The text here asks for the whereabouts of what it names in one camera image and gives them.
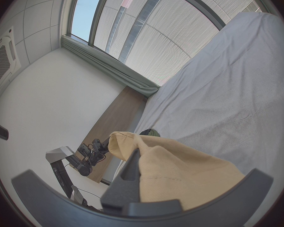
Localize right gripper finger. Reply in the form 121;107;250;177
101;148;142;214

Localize tan shorts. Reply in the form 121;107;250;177
108;131;246;210

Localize grey-green curtain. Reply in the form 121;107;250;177
61;36;161;97

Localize window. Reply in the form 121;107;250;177
62;0;263;87

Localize ceiling air conditioner vent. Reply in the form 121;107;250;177
0;27;22;92

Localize bed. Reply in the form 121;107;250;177
70;11;284;193

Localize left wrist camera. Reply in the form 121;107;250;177
78;144;90;155

